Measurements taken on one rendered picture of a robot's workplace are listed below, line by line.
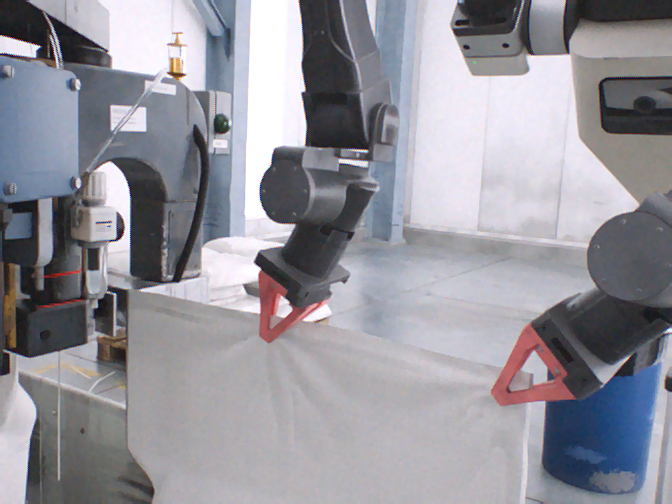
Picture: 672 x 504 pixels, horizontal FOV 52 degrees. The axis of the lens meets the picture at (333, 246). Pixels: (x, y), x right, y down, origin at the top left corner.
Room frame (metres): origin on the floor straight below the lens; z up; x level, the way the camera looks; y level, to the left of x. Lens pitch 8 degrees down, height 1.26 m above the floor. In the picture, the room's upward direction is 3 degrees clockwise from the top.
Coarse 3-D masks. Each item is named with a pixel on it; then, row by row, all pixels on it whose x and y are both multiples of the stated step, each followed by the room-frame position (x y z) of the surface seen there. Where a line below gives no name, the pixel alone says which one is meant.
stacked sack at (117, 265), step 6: (204, 252) 4.01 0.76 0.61; (210, 252) 4.04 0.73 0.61; (216, 252) 4.07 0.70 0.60; (108, 258) 3.80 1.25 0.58; (114, 258) 3.77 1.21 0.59; (120, 258) 3.75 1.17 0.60; (126, 258) 3.74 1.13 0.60; (108, 264) 3.76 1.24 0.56; (114, 264) 3.74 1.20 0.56; (120, 264) 3.72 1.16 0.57; (126, 264) 3.69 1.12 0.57; (108, 270) 3.72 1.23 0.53; (114, 270) 3.69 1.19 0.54; (120, 270) 3.68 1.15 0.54; (126, 270) 3.66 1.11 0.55; (120, 276) 3.70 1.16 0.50; (126, 276) 3.67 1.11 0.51
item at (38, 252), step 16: (16, 208) 0.55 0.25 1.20; (32, 208) 0.54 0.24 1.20; (48, 208) 0.54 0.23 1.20; (16, 224) 0.53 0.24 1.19; (32, 224) 0.54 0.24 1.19; (48, 224) 0.54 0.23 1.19; (16, 240) 0.55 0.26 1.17; (32, 240) 0.54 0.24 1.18; (48, 240) 0.54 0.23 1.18; (16, 256) 0.55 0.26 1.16; (32, 256) 0.54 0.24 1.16; (48, 256) 0.54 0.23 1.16
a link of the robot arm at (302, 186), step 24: (384, 120) 0.65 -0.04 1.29; (312, 144) 0.69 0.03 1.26; (384, 144) 0.66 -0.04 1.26; (288, 168) 0.60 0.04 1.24; (312, 168) 0.60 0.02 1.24; (336, 168) 0.64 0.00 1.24; (264, 192) 0.61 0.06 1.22; (288, 192) 0.60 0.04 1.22; (312, 192) 0.59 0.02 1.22; (336, 192) 0.62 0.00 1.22; (288, 216) 0.59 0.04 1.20; (312, 216) 0.60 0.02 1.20; (336, 216) 0.63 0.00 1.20
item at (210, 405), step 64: (128, 320) 0.82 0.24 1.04; (192, 320) 0.76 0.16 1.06; (256, 320) 0.72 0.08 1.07; (128, 384) 0.82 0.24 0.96; (192, 384) 0.76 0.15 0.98; (256, 384) 0.72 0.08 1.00; (320, 384) 0.68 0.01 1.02; (384, 384) 0.63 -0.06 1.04; (448, 384) 0.59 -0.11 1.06; (512, 384) 0.56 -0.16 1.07; (128, 448) 0.81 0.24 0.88; (192, 448) 0.76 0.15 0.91; (256, 448) 0.72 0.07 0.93; (320, 448) 0.68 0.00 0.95; (384, 448) 0.63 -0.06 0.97; (448, 448) 0.59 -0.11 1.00; (512, 448) 0.55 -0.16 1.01
